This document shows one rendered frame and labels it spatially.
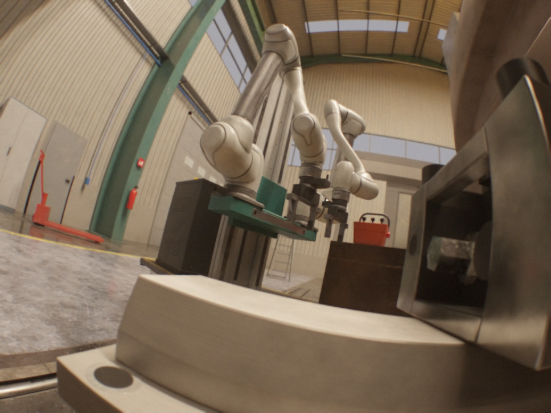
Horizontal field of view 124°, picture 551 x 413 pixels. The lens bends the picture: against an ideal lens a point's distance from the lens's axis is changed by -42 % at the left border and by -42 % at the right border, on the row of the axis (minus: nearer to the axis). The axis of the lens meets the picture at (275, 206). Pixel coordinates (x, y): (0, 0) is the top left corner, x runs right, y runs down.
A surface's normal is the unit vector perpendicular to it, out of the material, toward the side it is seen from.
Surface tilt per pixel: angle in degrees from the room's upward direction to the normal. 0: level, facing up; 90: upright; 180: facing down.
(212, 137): 96
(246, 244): 90
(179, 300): 71
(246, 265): 90
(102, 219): 90
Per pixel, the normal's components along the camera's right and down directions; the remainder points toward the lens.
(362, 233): -0.53, -0.17
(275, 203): 0.74, 0.02
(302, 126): -0.25, -0.12
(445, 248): -0.10, -0.55
